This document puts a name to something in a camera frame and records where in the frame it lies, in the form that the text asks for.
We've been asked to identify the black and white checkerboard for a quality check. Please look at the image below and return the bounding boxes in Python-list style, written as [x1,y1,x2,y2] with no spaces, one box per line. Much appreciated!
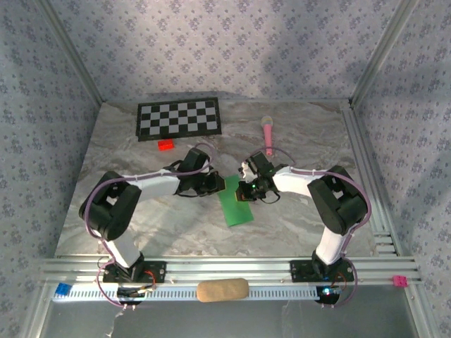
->
[135,97,223,143]

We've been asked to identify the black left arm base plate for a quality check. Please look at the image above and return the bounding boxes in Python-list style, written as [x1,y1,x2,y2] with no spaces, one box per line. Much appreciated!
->
[101,260,168,284]

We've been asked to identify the green paper sheet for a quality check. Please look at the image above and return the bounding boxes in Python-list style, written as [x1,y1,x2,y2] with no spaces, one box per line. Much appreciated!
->
[217,174,255,227]

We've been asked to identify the black controller board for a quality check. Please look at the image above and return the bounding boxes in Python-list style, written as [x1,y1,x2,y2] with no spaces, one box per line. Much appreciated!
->
[116,287,156,306]
[316,285,342,306]

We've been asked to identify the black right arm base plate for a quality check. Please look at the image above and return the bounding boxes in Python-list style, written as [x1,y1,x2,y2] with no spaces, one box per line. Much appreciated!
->
[289,259,355,284]

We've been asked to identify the aluminium frame leg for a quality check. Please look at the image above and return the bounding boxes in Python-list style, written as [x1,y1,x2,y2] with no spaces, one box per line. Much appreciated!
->
[404,284,440,338]
[19,284,57,338]

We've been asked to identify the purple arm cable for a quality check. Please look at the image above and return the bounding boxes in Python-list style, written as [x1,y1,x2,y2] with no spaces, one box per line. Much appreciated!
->
[246,146,371,309]
[84,142,218,311]

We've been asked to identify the tan oblong sponge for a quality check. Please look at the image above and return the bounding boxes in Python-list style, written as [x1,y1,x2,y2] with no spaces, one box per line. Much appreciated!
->
[196,277,250,303]

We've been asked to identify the white slotted cable duct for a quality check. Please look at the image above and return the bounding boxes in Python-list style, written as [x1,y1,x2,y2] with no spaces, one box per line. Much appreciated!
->
[51,283,320,303]

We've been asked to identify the aluminium frame post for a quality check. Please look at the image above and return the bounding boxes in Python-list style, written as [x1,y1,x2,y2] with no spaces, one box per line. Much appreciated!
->
[348,0,420,106]
[35,0,106,105]

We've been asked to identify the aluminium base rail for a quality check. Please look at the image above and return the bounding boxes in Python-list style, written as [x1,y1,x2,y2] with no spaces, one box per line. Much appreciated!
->
[35,256,422,286]

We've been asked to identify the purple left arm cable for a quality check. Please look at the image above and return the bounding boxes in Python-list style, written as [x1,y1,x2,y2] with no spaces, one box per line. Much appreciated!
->
[84,142,218,311]

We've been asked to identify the pink toy microphone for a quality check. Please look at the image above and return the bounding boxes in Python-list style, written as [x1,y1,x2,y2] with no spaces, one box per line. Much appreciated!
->
[260,115,275,156]

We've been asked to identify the aluminium side rail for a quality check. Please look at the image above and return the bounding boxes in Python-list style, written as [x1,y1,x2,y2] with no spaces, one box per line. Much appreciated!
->
[340,105,402,258]

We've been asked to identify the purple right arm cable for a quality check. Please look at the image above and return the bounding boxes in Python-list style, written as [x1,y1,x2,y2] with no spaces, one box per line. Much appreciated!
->
[246,146,371,309]

